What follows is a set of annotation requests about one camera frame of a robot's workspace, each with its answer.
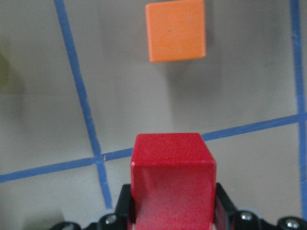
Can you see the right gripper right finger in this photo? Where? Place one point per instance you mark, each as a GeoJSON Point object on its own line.
{"type": "Point", "coordinates": [224, 207]}

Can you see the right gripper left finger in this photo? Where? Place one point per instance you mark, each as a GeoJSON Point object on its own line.
{"type": "Point", "coordinates": [125, 208]}

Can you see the red wooden block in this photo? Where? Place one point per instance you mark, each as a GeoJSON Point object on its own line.
{"type": "Point", "coordinates": [173, 181]}

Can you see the orange wooden block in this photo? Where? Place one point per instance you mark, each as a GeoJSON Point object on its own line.
{"type": "Point", "coordinates": [176, 30]}

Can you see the yellow wooden block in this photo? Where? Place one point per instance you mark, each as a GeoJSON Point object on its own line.
{"type": "Point", "coordinates": [5, 74]}

